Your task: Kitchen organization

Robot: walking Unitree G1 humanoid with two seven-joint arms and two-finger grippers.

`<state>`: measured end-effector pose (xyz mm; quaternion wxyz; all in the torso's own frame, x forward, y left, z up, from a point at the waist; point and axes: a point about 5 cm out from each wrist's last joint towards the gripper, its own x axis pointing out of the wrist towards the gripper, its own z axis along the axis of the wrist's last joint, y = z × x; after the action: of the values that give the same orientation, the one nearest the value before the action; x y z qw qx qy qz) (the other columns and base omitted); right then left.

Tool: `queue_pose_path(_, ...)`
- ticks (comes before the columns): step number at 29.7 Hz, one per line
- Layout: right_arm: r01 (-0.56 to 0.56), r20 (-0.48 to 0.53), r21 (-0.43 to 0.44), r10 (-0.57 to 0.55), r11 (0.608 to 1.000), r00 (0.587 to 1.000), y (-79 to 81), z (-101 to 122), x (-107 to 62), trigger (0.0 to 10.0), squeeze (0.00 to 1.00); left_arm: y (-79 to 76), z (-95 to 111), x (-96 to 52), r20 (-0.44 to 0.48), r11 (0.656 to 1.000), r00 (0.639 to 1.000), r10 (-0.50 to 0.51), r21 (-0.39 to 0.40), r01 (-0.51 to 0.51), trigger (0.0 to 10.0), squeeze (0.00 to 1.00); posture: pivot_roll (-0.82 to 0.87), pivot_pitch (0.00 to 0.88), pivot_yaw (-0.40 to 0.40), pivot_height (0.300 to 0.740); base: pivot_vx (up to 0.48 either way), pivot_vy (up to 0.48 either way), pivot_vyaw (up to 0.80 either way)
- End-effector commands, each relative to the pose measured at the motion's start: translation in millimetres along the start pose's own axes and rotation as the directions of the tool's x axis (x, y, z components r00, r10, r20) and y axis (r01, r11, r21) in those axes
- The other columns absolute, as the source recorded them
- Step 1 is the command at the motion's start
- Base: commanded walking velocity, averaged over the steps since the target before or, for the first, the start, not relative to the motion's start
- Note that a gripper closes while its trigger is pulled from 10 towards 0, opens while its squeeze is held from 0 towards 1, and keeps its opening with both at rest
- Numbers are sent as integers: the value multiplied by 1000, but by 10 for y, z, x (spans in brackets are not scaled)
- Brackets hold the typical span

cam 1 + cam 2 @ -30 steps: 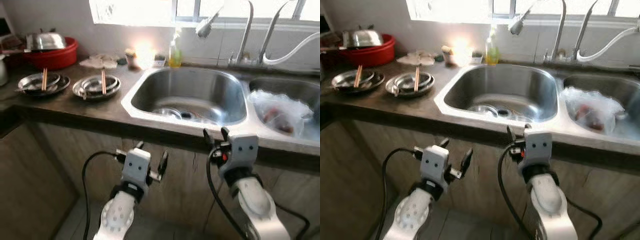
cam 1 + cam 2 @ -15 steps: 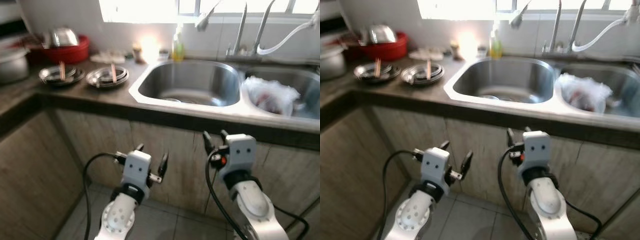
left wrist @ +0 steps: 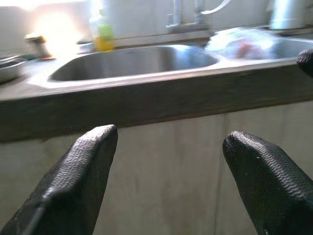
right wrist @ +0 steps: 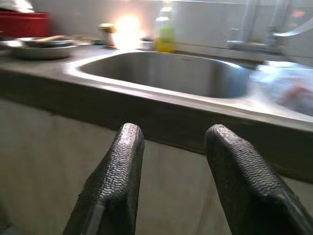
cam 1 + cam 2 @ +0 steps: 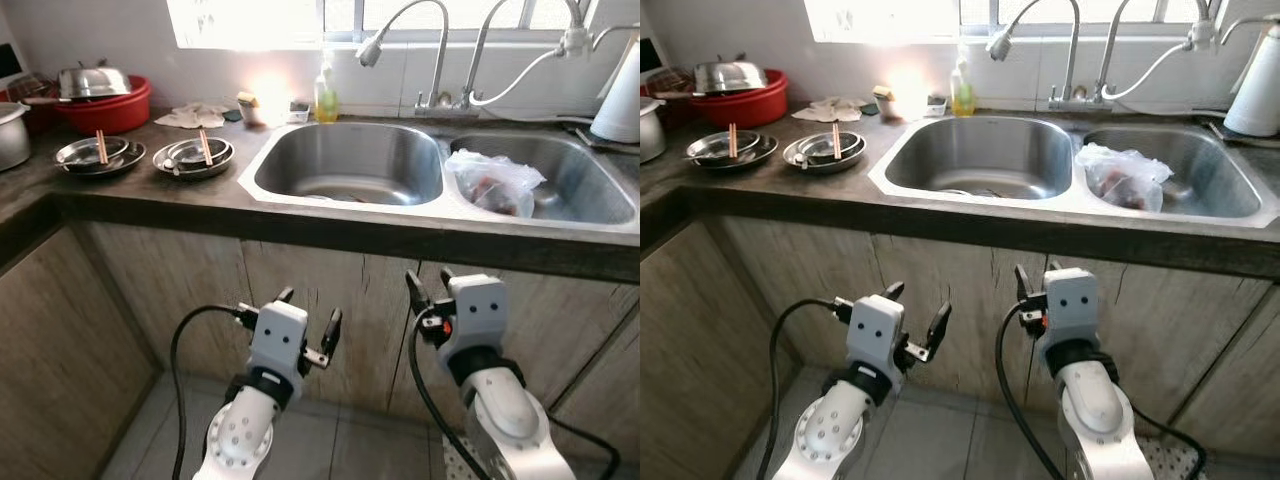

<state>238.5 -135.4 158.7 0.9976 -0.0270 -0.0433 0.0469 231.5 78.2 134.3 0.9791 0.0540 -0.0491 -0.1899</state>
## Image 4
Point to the wooden chopstick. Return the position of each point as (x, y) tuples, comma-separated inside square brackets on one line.
[(52, 38)]

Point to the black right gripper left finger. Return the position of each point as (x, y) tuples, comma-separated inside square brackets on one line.
[(115, 183)]

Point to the white sponge bowl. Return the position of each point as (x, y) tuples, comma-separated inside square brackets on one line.
[(108, 39)]

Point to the shiny steel pan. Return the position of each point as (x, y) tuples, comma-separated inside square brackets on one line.
[(14, 6)]

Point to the small white tub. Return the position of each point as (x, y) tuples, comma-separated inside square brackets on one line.
[(147, 44)]

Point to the plain gooseneck faucet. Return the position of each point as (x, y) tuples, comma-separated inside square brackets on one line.
[(272, 39)]

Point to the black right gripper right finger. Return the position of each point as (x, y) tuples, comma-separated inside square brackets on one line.
[(244, 191)]

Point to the large steel plate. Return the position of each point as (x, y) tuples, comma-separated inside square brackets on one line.
[(41, 54)]

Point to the clear plastic bag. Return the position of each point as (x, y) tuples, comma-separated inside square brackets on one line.
[(281, 85)]

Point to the yellow dish soap bottle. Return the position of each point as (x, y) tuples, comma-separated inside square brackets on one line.
[(166, 36)]

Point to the yellow sponge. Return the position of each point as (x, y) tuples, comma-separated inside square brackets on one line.
[(107, 27)]

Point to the red plastic basin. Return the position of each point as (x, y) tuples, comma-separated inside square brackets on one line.
[(22, 24)]

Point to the stainless steel double sink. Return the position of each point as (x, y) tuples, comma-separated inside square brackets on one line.
[(159, 73)]

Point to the gooseneck faucet with spray head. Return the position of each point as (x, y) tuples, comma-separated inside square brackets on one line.
[(234, 44)]

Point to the steel dish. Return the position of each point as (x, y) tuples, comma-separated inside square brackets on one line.
[(62, 45)]

